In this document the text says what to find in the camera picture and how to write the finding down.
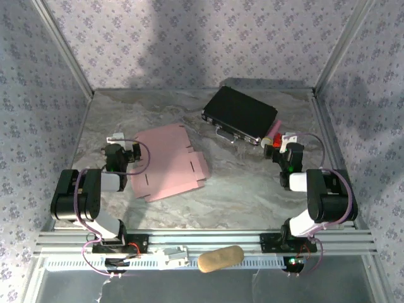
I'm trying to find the tan oval sponge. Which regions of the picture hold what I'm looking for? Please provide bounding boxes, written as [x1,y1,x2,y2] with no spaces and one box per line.
[198,245,246,274]

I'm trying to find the aluminium side rail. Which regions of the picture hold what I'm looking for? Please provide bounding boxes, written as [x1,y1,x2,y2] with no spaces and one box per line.
[311,90,371,231]

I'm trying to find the small circuit board with LED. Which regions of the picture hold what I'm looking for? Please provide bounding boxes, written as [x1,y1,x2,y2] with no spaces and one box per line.
[283,256,307,273]

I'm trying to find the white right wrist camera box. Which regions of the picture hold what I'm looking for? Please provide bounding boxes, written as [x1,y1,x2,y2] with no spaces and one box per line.
[280,133,299,153]

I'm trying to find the aluminium corner post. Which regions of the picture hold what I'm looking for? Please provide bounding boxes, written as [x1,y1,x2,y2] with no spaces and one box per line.
[31,0,95,97]
[312,0,376,95]

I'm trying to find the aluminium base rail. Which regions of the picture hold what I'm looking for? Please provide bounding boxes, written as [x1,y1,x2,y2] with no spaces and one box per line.
[33,229,379,257]

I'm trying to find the black briefcase with chrome trim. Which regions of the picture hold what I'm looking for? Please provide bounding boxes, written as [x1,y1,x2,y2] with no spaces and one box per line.
[201,85,279,146]

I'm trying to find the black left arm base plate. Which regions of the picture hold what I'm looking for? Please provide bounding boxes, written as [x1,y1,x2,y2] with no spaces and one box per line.
[91,234,150,255]

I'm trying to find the white slotted cable duct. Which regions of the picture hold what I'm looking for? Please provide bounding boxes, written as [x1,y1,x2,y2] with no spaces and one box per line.
[45,254,287,272]

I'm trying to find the pink paper box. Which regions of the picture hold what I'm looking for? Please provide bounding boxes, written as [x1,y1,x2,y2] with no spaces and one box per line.
[129,123,211,203]

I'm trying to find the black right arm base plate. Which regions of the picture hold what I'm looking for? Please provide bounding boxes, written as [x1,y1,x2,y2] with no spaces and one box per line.
[259,232,318,254]

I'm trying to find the white plastic connector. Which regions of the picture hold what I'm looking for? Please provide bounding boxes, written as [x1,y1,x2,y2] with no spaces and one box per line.
[153,246,191,271]

